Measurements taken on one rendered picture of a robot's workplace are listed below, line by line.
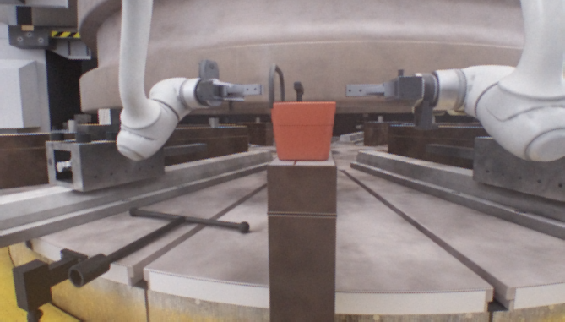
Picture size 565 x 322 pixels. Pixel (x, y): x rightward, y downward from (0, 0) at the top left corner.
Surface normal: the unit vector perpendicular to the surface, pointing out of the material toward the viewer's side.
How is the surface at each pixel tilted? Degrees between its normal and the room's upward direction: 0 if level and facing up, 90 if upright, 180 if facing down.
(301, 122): 97
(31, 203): 71
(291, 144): 97
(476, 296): 90
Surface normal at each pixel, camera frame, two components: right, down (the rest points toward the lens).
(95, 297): -0.38, 0.09
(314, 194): -0.13, 0.10
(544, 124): -0.58, -0.27
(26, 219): 0.87, 0.04
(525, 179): -0.96, 0.04
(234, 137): 0.61, 0.07
